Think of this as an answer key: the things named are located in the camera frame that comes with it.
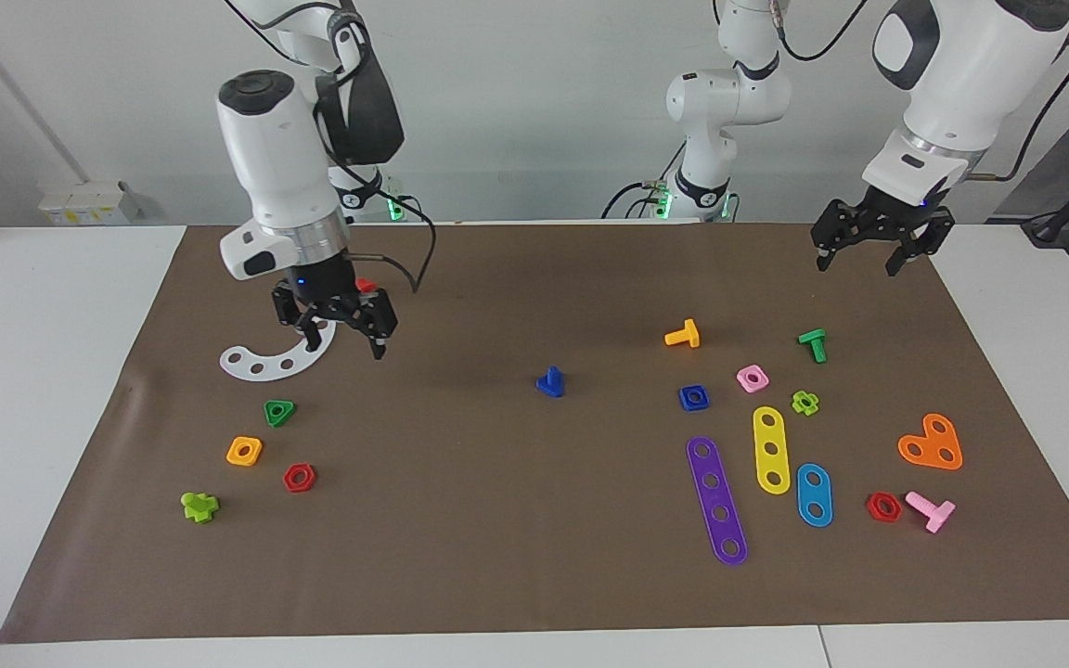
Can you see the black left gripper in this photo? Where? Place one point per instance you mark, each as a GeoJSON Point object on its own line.
{"type": "Point", "coordinates": [892, 223]}

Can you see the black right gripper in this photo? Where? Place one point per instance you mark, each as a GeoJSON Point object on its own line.
{"type": "Point", "coordinates": [326, 292]}

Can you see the blue triangle-head screw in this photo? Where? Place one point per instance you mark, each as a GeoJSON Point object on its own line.
{"type": "Point", "coordinates": [550, 385]}

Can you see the blue square nut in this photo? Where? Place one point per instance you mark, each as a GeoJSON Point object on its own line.
{"type": "Point", "coordinates": [684, 404]}

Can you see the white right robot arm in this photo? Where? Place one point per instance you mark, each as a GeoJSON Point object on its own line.
{"type": "Point", "coordinates": [275, 139]}

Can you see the red plastic screw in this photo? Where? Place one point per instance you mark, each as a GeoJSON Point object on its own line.
{"type": "Point", "coordinates": [366, 285]}

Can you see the green triangle nut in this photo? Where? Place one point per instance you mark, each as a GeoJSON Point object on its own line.
{"type": "Point", "coordinates": [289, 405]}

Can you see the green plastic screw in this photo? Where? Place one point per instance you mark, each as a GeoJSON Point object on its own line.
{"type": "Point", "coordinates": [815, 343]}

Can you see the red hexagon nut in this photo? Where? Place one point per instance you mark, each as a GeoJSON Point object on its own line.
{"type": "Point", "coordinates": [896, 512]}
{"type": "Point", "coordinates": [310, 482]}

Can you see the orange square nut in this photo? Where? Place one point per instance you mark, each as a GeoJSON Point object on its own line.
{"type": "Point", "coordinates": [232, 455]}

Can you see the lime flower nut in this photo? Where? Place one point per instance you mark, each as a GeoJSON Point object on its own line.
{"type": "Point", "coordinates": [813, 406]}

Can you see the pink square nut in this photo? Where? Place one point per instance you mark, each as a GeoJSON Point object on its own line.
{"type": "Point", "coordinates": [764, 383]}

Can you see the orange plastic screw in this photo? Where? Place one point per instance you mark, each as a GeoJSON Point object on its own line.
{"type": "Point", "coordinates": [690, 336]}

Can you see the lime cross-head screw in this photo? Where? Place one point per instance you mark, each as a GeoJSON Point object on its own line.
{"type": "Point", "coordinates": [199, 508]}

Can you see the pink plastic screw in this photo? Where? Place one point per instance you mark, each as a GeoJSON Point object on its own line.
{"type": "Point", "coordinates": [935, 513]}

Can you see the white curved perforated plate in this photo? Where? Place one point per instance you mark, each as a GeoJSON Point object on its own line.
{"type": "Point", "coordinates": [273, 368]}

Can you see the orange heart plate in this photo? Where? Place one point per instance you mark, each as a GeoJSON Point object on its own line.
{"type": "Point", "coordinates": [932, 445]}

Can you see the yellow three-hole plate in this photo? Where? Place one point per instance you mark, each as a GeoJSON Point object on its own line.
{"type": "Point", "coordinates": [769, 434]}

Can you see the white box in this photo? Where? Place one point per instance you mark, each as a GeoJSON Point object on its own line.
{"type": "Point", "coordinates": [89, 199]}

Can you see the blue two-hole plate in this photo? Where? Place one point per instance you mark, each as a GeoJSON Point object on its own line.
{"type": "Point", "coordinates": [814, 495]}

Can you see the brown table mat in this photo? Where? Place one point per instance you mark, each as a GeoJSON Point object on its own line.
{"type": "Point", "coordinates": [534, 520]}

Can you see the purple four-hole plate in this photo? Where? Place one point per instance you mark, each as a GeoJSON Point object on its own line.
{"type": "Point", "coordinates": [716, 498]}

